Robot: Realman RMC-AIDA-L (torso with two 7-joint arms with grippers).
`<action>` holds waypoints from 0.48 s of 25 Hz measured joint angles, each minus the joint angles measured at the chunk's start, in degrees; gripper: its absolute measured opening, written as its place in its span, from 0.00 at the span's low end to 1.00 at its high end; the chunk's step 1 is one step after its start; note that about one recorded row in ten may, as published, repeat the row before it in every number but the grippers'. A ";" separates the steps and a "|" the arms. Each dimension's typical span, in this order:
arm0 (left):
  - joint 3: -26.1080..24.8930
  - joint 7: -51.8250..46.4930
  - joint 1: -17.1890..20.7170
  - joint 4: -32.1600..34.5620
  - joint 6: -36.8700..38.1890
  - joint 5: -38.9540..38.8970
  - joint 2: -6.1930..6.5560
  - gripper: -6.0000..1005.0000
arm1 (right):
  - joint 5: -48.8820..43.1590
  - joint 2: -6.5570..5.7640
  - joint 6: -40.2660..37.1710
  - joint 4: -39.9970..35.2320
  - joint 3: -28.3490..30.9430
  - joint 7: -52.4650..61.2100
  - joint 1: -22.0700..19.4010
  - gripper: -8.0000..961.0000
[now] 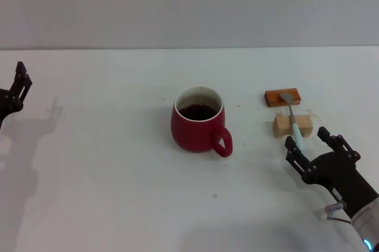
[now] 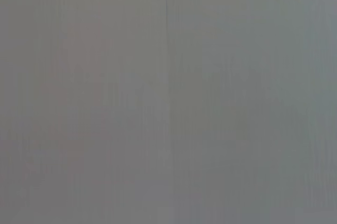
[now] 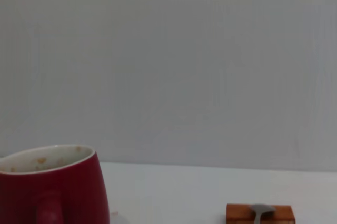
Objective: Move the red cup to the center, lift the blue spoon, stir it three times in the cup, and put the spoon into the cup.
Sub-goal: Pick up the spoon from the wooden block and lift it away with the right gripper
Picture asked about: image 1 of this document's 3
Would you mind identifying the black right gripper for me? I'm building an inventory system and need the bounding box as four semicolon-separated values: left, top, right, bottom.
284;126;379;219

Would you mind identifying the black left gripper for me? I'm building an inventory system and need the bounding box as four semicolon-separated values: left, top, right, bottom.
0;61;33;129

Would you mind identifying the metal spoon with blue handle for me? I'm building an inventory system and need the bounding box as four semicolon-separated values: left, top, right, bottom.
280;92;306;153

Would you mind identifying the red ceramic coffee cup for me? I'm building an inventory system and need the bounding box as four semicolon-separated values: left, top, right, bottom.
170;86;234;159

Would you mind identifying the light wooden spoon rest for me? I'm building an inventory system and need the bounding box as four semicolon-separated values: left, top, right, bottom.
272;114;314;140

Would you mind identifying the orange-brown wooden block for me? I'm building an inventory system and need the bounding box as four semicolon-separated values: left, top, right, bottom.
264;88;302;108

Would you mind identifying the grey cable with connector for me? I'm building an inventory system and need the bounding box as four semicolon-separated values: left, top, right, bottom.
313;201;354;225

